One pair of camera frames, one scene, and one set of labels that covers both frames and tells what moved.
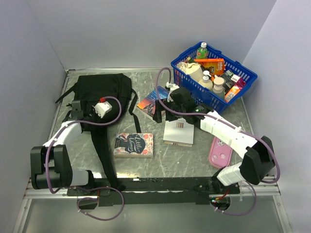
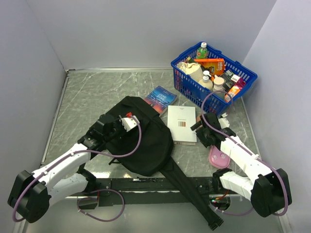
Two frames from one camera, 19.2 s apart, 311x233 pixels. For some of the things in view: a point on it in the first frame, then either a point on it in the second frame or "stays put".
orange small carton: [232, 93] stays put
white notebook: [179, 132] stays put
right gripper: [157, 116] → [203, 140]
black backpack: [116, 89] → [153, 156]
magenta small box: [240, 83] stays put
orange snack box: [217, 65] stays put
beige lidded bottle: [217, 91] stays put
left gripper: [91, 110] → [117, 120]
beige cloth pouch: [195, 70] stays put
